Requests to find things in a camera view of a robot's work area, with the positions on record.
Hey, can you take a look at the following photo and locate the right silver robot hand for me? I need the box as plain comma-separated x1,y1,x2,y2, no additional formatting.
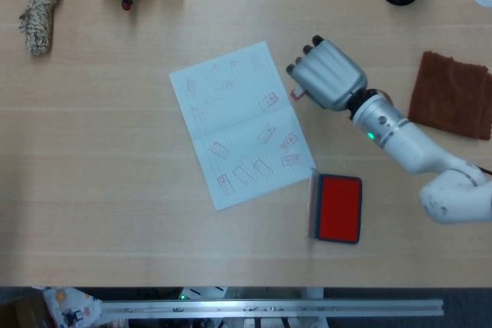
284,34,368,111

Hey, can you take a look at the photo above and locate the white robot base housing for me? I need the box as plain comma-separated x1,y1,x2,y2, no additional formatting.
178,286,228,302

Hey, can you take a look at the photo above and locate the open lined notebook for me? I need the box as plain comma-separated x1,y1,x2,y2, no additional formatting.
168,39,317,213

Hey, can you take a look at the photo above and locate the brown cloth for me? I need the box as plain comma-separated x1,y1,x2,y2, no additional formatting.
407,50,492,141

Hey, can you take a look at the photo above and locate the red ink pad clear lid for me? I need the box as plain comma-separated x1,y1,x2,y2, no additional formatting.
307,167,364,245

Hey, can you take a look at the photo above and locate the white patterned bag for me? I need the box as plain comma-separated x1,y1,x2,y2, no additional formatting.
42,287,103,328

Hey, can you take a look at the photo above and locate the brown cardboard box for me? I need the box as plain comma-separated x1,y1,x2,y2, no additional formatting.
0,294,44,328

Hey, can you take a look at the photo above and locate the aluminium profile rail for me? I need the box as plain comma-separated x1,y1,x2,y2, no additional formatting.
97,298,445,320

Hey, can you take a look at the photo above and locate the black and white rope bundle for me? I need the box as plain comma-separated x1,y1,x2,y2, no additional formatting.
18,0,64,58

